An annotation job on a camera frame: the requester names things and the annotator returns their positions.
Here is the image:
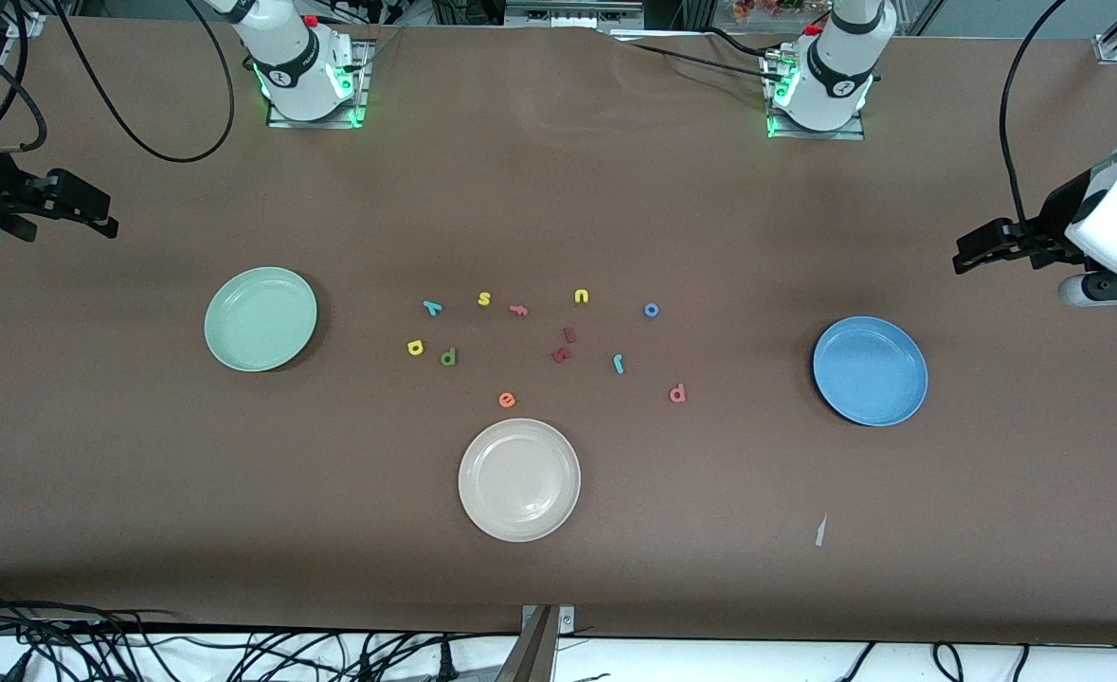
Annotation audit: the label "blue plate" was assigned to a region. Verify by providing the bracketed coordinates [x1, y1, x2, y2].
[812, 315, 929, 427]

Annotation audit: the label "light green plate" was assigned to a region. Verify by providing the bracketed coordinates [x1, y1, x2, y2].
[204, 266, 318, 372]

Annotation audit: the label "orange artificial flowers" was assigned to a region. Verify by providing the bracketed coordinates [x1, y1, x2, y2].
[730, 0, 834, 25]

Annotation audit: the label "dark background equipment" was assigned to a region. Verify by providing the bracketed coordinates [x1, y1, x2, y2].
[430, 0, 692, 29]

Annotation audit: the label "cream white plate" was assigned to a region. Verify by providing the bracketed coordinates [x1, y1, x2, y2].
[458, 418, 582, 543]

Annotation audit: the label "grey support beam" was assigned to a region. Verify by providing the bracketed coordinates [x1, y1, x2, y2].
[494, 606, 559, 682]

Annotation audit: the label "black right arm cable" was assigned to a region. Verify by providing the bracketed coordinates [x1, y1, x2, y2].
[0, 0, 237, 164]

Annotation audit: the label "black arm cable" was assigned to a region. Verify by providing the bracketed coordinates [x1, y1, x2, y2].
[0, 0, 237, 164]
[999, 0, 1072, 230]

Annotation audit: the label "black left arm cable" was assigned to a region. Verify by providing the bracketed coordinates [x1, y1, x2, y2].
[999, 0, 1072, 230]

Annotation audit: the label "black cable on table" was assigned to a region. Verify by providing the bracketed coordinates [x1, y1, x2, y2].
[615, 38, 786, 96]

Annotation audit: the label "tangled black cables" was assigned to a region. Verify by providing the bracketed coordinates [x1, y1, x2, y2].
[0, 585, 521, 682]

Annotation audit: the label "metal table bracket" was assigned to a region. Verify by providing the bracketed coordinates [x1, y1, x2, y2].
[520, 604, 576, 636]

